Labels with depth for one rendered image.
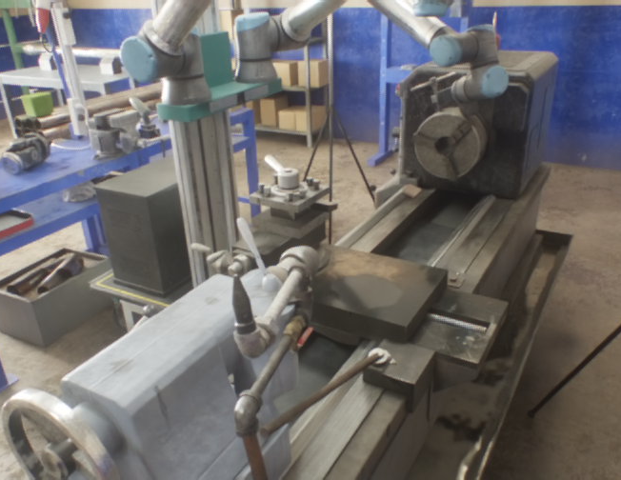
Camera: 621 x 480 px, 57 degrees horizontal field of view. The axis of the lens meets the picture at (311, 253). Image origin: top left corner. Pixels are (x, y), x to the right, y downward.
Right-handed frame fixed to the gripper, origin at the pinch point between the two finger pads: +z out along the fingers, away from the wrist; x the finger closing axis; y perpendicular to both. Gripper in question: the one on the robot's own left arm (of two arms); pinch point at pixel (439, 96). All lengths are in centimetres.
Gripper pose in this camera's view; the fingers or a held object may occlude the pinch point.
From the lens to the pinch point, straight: 221.6
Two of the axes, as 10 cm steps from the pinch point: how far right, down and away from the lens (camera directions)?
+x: -8.8, 3.9, -2.6
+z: -3.3, -1.1, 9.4
